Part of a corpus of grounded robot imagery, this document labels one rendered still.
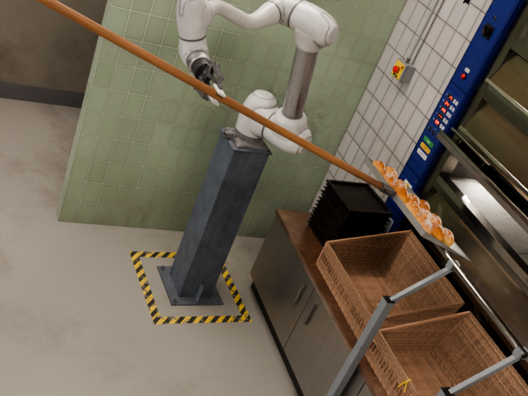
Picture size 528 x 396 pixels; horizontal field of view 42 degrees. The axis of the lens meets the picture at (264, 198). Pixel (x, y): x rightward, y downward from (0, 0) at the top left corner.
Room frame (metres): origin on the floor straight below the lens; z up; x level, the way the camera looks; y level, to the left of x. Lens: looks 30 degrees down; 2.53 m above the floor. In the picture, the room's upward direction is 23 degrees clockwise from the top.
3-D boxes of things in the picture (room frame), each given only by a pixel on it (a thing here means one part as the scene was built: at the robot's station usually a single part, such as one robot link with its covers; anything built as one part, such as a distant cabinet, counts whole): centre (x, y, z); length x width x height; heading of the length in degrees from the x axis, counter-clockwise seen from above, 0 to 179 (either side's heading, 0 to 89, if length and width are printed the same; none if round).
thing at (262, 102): (3.18, 0.19, 1.17); 0.18 x 0.16 x 0.22; 65
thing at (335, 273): (2.91, -0.72, 0.72); 0.56 x 0.49 x 0.28; 31
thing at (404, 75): (3.81, -0.43, 1.46); 0.10 x 0.07 x 0.10; 31
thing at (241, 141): (3.17, 0.21, 1.03); 0.22 x 0.18 x 0.06; 124
